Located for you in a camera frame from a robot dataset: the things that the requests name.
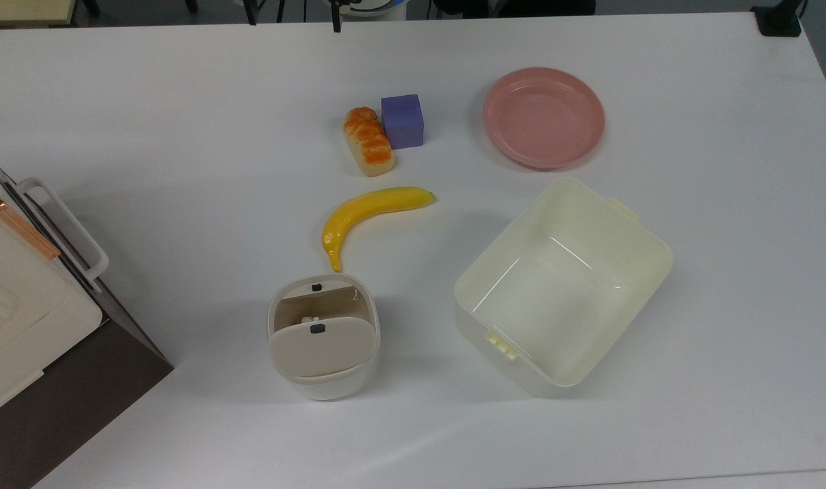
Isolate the small white lidded trash can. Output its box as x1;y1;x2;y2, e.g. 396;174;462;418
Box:
267;273;381;401

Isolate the purple foam cube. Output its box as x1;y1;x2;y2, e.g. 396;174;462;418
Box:
380;94;425;150

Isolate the toy bread loaf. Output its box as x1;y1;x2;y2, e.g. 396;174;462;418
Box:
343;107;397;178

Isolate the yellow toy banana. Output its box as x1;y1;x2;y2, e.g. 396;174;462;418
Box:
321;187;436;273

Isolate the pink plastic plate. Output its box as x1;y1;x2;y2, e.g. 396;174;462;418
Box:
482;67;606;170

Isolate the beige desk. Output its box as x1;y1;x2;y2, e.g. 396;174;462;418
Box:
0;0;79;29

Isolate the cream plastic storage box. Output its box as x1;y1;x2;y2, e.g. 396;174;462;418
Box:
454;178;674;399

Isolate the white countertop appliance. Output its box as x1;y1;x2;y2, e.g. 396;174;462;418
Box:
0;160;109;423

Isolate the dark brown wooden box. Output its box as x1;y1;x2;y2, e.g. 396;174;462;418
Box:
0;148;175;489

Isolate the black camera stand base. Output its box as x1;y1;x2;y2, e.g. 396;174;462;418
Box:
751;0;805;37

